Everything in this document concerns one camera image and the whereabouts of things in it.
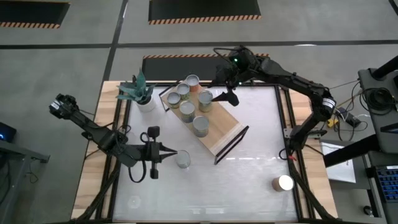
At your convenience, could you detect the black box with blue light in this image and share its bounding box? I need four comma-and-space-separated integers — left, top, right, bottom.
0, 121, 17, 143

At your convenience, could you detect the apple label tin can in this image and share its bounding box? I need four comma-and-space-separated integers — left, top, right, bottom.
271, 174, 295, 192

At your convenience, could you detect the black cable bundle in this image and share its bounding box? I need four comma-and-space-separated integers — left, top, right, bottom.
73, 146, 124, 222
285, 149, 340, 222

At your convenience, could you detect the peas label tin can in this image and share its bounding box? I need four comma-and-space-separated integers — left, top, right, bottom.
192, 115, 210, 138
174, 149, 192, 169

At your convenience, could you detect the coiled black cable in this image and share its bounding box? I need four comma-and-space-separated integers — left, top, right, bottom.
359, 86, 397, 113

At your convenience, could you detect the black aluminium table frame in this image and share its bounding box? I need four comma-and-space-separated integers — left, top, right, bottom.
95, 80, 317, 223

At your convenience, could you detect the black diagonal support bar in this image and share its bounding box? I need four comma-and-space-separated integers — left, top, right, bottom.
323, 134, 382, 168

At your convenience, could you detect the grey side table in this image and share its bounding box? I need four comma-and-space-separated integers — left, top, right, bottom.
0, 139, 50, 224

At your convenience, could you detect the tin can with orange label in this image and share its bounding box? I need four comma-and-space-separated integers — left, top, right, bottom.
185, 73, 201, 93

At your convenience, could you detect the black hazard-striped floor mat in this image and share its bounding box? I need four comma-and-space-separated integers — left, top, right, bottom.
148, 0, 262, 25
0, 1, 70, 29
142, 53, 275, 81

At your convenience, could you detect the artificial plant in white pot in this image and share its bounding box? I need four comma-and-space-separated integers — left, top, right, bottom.
116, 68, 158, 113

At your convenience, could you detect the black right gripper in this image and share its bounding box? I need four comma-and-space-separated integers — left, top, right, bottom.
210, 63, 249, 107

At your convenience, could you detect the wooden shelf with black frame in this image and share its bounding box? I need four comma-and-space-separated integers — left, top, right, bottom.
159, 76, 249, 166

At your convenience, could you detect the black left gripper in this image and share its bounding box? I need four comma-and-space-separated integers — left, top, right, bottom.
134, 126, 178, 180

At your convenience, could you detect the white paper sheet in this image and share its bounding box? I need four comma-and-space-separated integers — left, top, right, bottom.
322, 142, 357, 184

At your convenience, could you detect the yellow and green tin can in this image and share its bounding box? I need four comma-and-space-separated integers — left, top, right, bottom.
166, 91, 182, 109

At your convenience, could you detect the tin can with green label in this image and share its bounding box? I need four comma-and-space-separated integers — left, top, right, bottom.
176, 82, 191, 101

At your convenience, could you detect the grey equipment cart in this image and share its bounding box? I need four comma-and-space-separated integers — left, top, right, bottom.
357, 67, 398, 155

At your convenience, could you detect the berries label tin can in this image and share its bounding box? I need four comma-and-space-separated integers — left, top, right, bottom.
179, 100, 197, 124

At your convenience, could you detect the black power adapter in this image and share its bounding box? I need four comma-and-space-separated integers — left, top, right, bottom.
337, 107, 361, 127

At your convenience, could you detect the black stand pole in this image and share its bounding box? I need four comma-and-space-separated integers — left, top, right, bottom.
371, 55, 398, 80

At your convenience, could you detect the tin can with yellowish label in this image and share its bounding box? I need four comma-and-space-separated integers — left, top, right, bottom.
197, 90, 214, 113

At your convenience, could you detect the backlit computer keyboard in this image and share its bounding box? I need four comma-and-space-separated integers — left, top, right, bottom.
374, 164, 398, 203

